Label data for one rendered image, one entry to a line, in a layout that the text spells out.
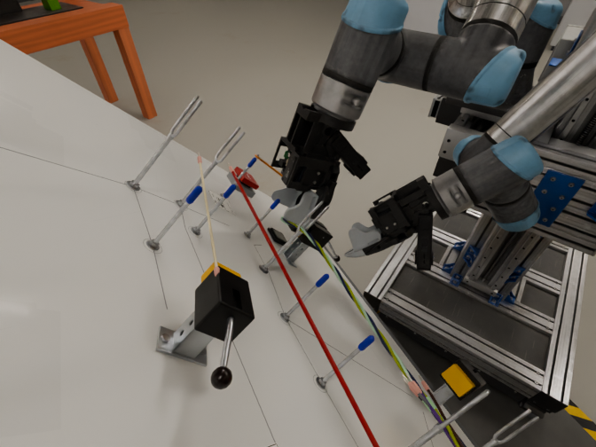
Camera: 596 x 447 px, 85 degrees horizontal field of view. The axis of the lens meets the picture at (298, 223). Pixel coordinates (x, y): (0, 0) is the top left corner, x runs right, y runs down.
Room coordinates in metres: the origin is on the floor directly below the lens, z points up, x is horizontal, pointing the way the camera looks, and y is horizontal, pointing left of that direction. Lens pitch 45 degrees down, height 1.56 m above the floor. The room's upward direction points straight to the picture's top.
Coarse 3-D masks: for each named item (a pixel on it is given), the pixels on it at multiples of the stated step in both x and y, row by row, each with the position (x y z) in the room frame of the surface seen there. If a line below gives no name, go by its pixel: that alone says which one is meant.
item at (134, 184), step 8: (192, 104) 0.38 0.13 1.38; (200, 104) 0.37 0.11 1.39; (184, 112) 0.37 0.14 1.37; (192, 112) 0.36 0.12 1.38; (184, 120) 0.36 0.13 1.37; (168, 136) 0.35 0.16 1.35; (168, 144) 0.35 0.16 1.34; (160, 152) 0.34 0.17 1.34; (152, 160) 0.34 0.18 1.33; (144, 168) 0.34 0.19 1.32; (128, 184) 0.32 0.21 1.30; (136, 184) 0.32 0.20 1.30
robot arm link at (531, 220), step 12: (528, 192) 0.42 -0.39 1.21; (492, 204) 0.42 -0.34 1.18; (504, 204) 0.41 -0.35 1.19; (516, 204) 0.41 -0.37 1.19; (528, 204) 0.42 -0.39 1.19; (492, 216) 0.46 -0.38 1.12; (504, 216) 0.42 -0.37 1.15; (516, 216) 0.41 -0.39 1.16; (528, 216) 0.41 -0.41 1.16; (504, 228) 0.43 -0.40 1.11; (516, 228) 0.42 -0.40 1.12; (528, 228) 0.42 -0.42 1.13
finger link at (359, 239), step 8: (352, 232) 0.44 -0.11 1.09; (360, 232) 0.43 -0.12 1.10; (368, 232) 0.43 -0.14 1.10; (376, 232) 0.43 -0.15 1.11; (352, 240) 0.43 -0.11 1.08; (360, 240) 0.43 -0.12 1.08; (368, 240) 0.42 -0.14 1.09; (376, 240) 0.42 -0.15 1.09; (360, 248) 0.42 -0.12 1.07; (352, 256) 0.42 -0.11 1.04; (360, 256) 0.41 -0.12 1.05
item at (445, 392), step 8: (464, 360) 0.23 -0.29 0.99; (464, 368) 0.21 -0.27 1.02; (472, 368) 0.22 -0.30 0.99; (440, 376) 0.20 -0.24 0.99; (472, 376) 0.19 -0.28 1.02; (480, 376) 0.21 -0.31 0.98; (448, 384) 0.19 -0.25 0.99; (480, 384) 0.18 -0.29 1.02; (440, 392) 0.19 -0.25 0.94; (448, 392) 0.19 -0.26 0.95; (472, 392) 0.18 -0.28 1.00; (432, 400) 0.18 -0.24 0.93; (440, 400) 0.18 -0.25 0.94
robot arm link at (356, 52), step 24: (360, 0) 0.46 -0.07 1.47; (384, 0) 0.45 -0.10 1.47; (360, 24) 0.45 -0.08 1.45; (384, 24) 0.44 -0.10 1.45; (336, 48) 0.45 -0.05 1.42; (360, 48) 0.44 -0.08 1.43; (384, 48) 0.44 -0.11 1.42; (336, 72) 0.44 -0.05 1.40; (360, 72) 0.43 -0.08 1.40; (384, 72) 0.48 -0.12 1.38
